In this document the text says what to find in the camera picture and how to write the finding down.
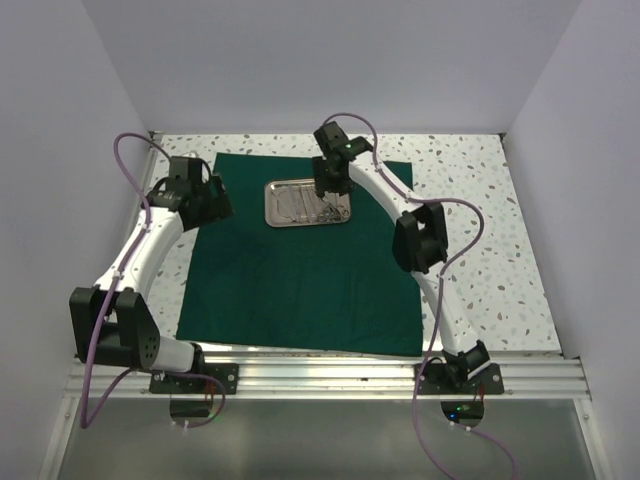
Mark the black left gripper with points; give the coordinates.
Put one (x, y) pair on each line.
(219, 206)

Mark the silver forceps in tray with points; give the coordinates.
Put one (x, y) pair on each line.
(296, 203)

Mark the aluminium rail frame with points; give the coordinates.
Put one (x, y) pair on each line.
(301, 413)

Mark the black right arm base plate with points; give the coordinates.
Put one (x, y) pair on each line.
(438, 379)

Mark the silver surgical scissors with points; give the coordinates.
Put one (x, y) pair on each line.
(334, 208)

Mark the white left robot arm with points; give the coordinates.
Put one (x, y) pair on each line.
(112, 323)

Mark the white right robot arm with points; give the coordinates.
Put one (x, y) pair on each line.
(420, 239)

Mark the dark green surgical cloth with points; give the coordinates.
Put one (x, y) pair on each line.
(333, 287)

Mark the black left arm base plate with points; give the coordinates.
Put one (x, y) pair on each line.
(215, 377)

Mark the stainless steel instrument tray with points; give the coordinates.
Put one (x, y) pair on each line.
(273, 218)

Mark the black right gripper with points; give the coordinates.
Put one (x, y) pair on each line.
(323, 184)

